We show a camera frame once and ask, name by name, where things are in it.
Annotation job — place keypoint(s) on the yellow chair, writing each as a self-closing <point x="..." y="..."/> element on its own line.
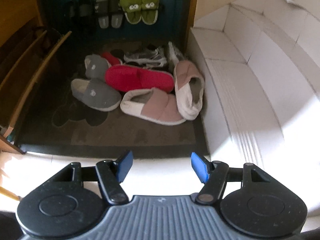
<point x="7" y="193"/>

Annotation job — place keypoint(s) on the dark door mat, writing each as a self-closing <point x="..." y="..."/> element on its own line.
<point x="125" y="140"/>

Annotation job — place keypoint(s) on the blue door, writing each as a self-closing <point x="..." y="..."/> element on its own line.
<point x="175" y="17"/>

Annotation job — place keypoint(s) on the red slipper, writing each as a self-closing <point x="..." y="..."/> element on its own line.
<point x="140" y="78"/>
<point x="111" y="58"/>

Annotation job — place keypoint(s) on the grey bear slipper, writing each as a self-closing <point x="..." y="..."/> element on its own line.
<point x="96" y="66"/>
<point x="97" y="95"/>

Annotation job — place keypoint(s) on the black and silver sneaker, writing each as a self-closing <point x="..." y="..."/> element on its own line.
<point x="145" y="55"/>

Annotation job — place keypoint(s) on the wooden shoe cabinet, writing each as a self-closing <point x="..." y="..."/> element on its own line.
<point x="17" y="17"/>

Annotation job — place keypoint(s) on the wooden door frame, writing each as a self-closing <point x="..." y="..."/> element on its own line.
<point x="190" y="10"/>

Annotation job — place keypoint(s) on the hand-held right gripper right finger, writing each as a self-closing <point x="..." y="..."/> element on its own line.
<point x="198" y="166"/>

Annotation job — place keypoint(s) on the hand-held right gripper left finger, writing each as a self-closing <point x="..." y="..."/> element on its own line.
<point x="126" y="166"/>

